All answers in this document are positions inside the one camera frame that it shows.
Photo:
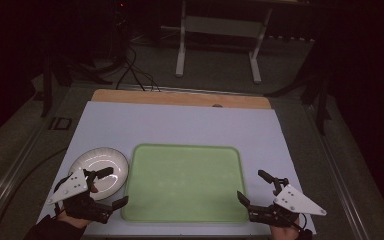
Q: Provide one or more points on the green tray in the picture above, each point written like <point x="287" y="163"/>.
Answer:
<point x="185" y="183"/>

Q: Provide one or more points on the white table mat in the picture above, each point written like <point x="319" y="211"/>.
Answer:
<point x="180" y="123"/>

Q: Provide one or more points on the black square floor plate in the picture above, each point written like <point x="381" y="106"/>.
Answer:
<point x="60" y="123"/>

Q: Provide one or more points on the person's right hand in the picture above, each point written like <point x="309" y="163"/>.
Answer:
<point x="282" y="233"/>

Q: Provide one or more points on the person's left hand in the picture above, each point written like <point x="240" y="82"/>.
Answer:
<point x="76" y="208"/>

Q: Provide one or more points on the white metal stand frame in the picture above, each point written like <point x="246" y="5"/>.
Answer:
<point x="180" y="50"/>

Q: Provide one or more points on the metal floor rail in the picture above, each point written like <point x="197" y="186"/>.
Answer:
<point x="333" y="166"/>
<point x="20" y="160"/>

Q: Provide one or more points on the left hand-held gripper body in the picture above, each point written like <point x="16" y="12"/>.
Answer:
<point x="69" y="188"/>

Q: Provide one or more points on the wooden table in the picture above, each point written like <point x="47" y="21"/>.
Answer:
<point x="180" y="98"/>

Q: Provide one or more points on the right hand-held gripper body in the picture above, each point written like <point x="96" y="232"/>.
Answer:
<point x="296" y="201"/>

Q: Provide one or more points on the black metal stand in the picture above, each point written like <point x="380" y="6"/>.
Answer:
<point x="321" y="100"/>
<point x="47" y="86"/>

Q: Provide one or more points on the white round plate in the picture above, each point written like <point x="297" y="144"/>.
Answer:
<point x="95" y="161"/>

